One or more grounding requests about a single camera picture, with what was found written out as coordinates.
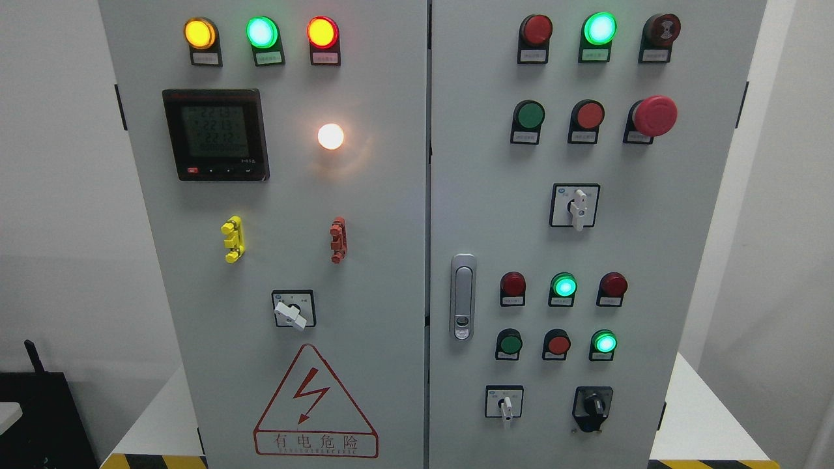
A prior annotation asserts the green push button upper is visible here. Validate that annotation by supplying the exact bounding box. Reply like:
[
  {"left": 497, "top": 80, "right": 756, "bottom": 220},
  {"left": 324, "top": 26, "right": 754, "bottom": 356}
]
[{"left": 510, "top": 99, "right": 545, "bottom": 145}]

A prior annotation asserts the green lamp top right door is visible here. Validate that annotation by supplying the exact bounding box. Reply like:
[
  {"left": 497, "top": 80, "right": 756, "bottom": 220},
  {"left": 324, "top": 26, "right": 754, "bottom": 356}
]
[{"left": 578, "top": 12, "right": 618, "bottom": 63}]

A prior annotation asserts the black rotary knob switch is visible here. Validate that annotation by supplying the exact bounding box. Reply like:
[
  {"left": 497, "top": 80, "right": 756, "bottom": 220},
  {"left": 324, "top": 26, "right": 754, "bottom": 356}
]
[{"left": 572, "top": 386, "right": 613, "bottom": 433}]

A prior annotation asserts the yellow indicator lamp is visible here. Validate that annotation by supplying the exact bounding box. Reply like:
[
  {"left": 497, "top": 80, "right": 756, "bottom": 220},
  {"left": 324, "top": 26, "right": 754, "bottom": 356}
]
[{"left": 184, "top": 17, "right": 223, "bottom": 66}]

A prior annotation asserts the black box with antenna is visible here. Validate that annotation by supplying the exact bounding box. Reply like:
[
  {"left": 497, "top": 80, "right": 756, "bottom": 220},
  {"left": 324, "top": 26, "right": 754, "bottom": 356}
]
[{"left": 1, "top": 339, "right": 98, "bottom": 468}]

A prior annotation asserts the white cabinet base platform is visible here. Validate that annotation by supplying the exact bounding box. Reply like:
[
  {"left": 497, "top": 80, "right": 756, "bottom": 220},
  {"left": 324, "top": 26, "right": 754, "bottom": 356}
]
[{"left": 102, "top": 356, "right": 779, "bottom": 468}]

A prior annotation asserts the dark red buzzer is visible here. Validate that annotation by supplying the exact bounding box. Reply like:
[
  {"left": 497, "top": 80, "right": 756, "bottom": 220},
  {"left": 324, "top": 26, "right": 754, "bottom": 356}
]
[{"left": 639, "top": 13, "right": 680, "bottom": 63}]

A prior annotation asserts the green lamp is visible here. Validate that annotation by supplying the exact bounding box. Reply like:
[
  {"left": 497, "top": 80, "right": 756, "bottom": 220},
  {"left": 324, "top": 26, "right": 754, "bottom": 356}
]
[
  {"left": 588, "top": 329, "right": 618, "bottom": 362},
  {"left": 548, "top": 271, "right": 577, "bottom": 307}
]

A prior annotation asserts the red terminal connector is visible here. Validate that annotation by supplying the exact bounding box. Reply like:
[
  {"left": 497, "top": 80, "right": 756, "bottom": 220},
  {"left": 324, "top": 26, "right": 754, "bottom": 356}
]
[{"left": 330, "top": 216, "right": 347, "bottom": 264}]

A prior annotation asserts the red lamp middle left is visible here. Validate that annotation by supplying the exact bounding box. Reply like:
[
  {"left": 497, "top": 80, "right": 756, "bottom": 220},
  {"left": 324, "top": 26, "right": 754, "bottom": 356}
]
[{"left": 499, "top": 271, "right": 526, "bottom": 307}]

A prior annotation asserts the red push button upper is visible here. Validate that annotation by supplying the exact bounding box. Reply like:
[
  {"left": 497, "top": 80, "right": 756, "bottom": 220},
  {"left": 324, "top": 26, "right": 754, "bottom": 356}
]
[{"left": 567, "top": 99, "right": 605, "bottom": 145}]

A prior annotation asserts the white lever selector switch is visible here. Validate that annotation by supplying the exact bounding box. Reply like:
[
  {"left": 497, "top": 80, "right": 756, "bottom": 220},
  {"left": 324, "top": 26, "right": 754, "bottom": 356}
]
[
  {"left": 271, "top": 290, "right": 317, "bottom": 332},
  {"left": 483, "top": 385, "right": 525, "bottom": 429},
  {"left": 549, "top": 183, "right": 601, "bottom": 231}
]

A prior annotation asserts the green push button lower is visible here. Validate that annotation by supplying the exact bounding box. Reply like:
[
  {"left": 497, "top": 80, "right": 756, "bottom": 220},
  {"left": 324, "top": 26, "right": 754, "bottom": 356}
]
[{"left": 495, "top": 328, "right": 523, "bottom": 360}]

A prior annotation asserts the silver door handle lock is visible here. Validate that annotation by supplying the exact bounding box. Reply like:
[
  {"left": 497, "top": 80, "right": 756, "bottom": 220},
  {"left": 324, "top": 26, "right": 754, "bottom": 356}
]
[{"left": 450, "top": 253, "right": 477, "bottom": 341}]

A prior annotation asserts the red electric hazard warning sticker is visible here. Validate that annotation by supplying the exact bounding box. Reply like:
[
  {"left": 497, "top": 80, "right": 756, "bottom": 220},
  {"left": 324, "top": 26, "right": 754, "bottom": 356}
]
[{"left": 253, "top": 343, "right": 379, "bottom": 459}]

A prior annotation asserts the white lever selector switch lower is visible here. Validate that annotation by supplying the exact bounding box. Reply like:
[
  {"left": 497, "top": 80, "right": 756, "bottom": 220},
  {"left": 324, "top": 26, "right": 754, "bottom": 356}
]
[{"left": 483, "top": 385, "right": 525, "bottom": 429}]

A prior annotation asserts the black digital power meter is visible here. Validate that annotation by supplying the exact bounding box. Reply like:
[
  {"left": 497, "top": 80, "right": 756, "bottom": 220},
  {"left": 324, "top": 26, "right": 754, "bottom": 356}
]
[{"left": 163, "top": 89, "right": 270, "bottom": 182}]

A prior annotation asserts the yellow terminal connector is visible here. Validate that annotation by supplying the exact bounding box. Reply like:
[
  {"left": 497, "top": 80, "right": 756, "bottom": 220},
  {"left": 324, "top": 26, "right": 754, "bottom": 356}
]
[{"left": 220, "top": 216, "right": 246, "bottom": 264}]

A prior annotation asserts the green indicator lamp left door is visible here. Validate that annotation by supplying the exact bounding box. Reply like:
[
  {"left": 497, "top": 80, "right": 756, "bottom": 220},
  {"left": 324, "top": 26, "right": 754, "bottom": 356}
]
[{"left": 246, "top": 16, "right": 285, "bottom": 66}]

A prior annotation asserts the white lever selector switch upper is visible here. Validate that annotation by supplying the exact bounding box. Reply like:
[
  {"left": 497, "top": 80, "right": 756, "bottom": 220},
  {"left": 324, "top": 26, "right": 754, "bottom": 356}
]
[{"left": 549, "top": 183, "right": 601, "bottom": 231}]

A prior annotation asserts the grey cabinet door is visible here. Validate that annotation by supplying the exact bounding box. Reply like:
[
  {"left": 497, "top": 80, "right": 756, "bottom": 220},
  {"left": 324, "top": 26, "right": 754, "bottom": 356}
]
[
  {"left": 428, "top": 1, "right": 766, "bottom": 468},
  {"left": 100, "top": 1, "right": 428, "bottom": 468}
]

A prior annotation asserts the green lamp lower right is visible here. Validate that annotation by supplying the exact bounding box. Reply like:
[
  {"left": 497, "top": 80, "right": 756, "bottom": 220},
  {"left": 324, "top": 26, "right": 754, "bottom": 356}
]
[{"left": 588, "top": 329, "right": 618, "bottom": 362}]

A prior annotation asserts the red-orange indicator lamp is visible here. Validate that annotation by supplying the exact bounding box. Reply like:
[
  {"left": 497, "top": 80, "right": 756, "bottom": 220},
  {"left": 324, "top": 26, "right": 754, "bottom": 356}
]
[{"left": 306, "top": 16, "right": 341, "bottom": 66}]

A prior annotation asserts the dark red lamp middle right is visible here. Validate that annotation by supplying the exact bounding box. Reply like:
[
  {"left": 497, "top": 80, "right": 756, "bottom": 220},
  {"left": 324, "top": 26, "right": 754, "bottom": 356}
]
[{"left": 596, "top": 271, "right": 629, "bottom": 307}]

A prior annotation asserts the red lamp top right door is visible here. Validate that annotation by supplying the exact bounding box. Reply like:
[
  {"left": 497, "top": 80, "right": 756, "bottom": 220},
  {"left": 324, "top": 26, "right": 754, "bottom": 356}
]
[{"left": 517, "top": 13, "right": 553, "bottom": 64}]

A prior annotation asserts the white lever selector switch left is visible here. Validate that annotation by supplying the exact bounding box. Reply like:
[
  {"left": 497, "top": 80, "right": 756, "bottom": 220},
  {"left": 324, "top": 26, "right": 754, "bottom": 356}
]
[{"left": 271, "top": 290, "right": 317, "bottom": 332}]

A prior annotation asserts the red emergency stop mushroom button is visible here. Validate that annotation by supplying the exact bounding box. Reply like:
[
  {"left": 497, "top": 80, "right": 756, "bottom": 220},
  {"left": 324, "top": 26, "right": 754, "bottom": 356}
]
[{"left": 623, "top": 95, "right": 678, "bottom": 145}]

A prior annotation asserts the green lamp middle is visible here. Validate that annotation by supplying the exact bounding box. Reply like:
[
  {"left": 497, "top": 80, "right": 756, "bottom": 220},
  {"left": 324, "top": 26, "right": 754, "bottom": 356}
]
[{"left": 548, "top": 271, "right": 577, "bottom": 307}]

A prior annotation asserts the white glowing indicator lamp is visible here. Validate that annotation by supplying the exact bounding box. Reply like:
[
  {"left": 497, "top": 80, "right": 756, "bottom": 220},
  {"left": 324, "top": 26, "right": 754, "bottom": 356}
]
[{"left": 317, "top": 124, "right": 345, "bottom": 150}]

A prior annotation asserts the green push button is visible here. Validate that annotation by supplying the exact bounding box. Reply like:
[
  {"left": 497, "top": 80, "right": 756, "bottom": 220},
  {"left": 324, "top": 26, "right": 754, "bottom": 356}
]
[
  {"left": 510, "top": 99, "right": 545, "bottom": 145},
  {"left": 495, "top": 328, "right": 523, "bottom": 360}
]

